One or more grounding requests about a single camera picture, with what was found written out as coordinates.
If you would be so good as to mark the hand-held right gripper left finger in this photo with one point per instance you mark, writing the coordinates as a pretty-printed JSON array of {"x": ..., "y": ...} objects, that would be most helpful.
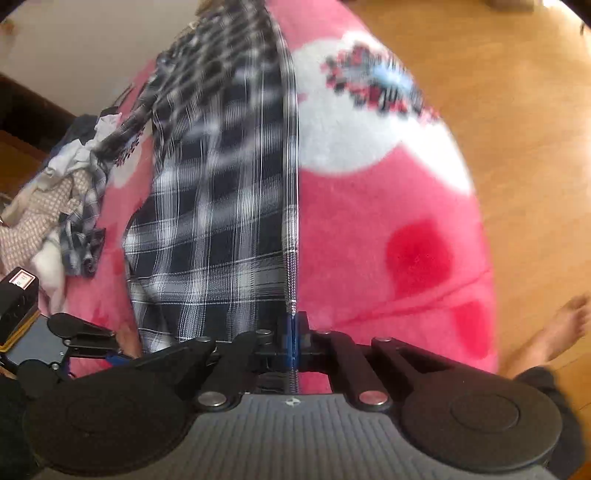
[{"x": 288, "y": 344}]

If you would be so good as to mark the black white plaid shirt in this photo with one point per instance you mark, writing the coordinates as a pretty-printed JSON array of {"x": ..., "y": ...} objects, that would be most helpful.
[{"x": 217, "y": 207}]

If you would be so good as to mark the white garment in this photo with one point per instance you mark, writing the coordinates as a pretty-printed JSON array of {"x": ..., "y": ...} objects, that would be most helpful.
[{"x": 74, "y": 154}]

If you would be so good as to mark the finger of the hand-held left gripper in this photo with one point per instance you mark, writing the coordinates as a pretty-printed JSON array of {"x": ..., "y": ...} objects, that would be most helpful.
[{"x": 87, "y": 337}]

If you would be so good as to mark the pink floral blanket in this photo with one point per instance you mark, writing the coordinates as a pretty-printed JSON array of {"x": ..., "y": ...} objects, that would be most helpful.
[{"x": 378, "y": 207}]

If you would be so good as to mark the person's bare foot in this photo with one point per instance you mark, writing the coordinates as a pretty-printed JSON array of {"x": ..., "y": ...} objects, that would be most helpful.
[{"x": 554, "y": 332}]

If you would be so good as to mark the dark grey garment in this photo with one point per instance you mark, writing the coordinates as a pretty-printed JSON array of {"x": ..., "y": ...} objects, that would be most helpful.
[{"x": 81, "y": 129}]

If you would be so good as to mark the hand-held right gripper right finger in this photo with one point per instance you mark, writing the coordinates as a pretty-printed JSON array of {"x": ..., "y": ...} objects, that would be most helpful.
[{"x": 302, "y": 341}]

